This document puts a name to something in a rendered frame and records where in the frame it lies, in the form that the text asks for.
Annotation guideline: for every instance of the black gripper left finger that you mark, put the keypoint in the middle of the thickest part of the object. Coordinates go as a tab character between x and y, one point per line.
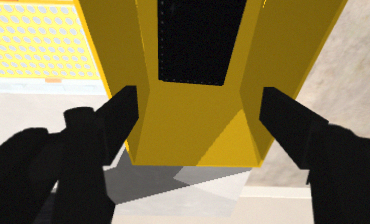
81	194

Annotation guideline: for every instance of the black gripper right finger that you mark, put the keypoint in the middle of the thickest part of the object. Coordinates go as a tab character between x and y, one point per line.
337	159

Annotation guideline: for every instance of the yellow bin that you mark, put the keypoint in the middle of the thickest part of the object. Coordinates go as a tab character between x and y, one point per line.
183	124

